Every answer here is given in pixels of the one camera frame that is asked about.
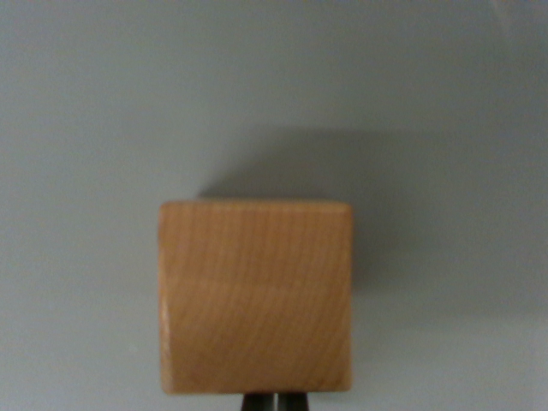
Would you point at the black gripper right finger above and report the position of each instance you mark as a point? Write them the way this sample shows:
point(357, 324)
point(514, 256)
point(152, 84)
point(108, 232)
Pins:
point(294, 402)

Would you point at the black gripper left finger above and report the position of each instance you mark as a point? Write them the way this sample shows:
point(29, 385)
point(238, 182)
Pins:
point(259, 402)

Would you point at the wooden cube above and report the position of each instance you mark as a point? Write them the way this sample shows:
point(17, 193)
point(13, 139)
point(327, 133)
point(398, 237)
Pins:
point(257, 299)

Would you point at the grey plastic bin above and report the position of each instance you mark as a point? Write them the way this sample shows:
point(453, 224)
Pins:
point(85, 128)

